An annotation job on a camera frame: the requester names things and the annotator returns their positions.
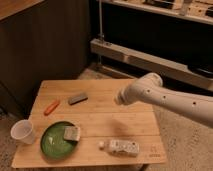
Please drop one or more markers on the grey sponge block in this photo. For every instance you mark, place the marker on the grey sponge block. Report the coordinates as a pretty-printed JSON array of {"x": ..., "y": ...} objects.
[{"x": 72, "y": 133}]

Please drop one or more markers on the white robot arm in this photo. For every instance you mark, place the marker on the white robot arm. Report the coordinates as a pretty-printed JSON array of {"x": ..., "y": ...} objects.
[{"x": 149, "y": 89}]

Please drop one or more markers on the metal shelf rack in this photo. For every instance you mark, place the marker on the metal shelf rack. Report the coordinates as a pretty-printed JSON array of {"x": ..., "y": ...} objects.
[{"x": 171, "y": 37}]

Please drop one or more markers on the dark wooden cabinet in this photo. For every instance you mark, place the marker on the dark wooden cabinet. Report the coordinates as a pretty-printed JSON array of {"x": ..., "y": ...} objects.
[{"x": 49, "y": 41}]

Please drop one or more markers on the clear plastic bottle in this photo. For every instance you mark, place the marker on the clear plastic bottle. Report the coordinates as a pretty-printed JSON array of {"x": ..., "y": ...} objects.
[{"x": 120, "y": 147}]

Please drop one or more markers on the wooden table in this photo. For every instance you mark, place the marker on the wooden table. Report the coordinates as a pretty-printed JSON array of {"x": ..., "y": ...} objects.
[{"x": 99, "y": 118}]

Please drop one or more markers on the clear plastic cup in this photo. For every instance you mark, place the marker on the clear plastic cup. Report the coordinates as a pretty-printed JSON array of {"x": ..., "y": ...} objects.
[{"x": 23, "y": 131}]

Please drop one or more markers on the orange carrot toy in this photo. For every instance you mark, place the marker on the orange carrot toy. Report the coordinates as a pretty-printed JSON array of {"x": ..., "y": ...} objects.
[{"x": 51, "y": 107}]

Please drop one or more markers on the green plate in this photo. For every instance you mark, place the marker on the green plate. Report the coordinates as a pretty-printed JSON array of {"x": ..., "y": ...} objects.
[{"x": 52, "y": 143}]

